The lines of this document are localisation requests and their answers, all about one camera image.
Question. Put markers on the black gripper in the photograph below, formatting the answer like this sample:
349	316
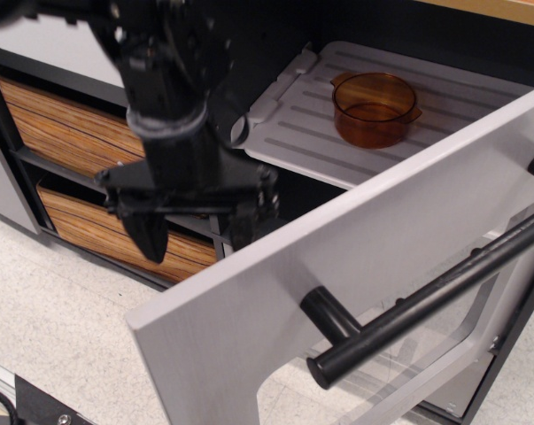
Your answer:
196	175

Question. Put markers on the grey oven door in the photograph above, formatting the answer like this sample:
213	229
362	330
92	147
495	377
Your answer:
210	342

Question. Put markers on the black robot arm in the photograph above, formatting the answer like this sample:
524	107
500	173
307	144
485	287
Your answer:
169	60

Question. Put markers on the grey oven rack tray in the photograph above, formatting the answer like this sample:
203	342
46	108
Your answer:
292	122

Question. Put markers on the lower wood grain bin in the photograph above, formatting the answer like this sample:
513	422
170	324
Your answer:
81	220

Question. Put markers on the wood grain bin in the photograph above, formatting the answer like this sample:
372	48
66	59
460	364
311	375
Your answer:
81	220
68	133

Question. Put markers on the upper wood grain bin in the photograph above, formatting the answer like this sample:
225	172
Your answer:
68	133

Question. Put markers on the dark play kitchen cabinet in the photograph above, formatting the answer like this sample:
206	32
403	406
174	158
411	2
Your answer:
443	367

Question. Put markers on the amber plastic pot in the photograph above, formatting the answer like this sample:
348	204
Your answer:
373	110

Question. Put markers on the black oven door handle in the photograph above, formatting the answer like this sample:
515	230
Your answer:
426	301

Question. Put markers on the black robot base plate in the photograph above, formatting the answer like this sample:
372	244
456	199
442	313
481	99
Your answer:
34	406

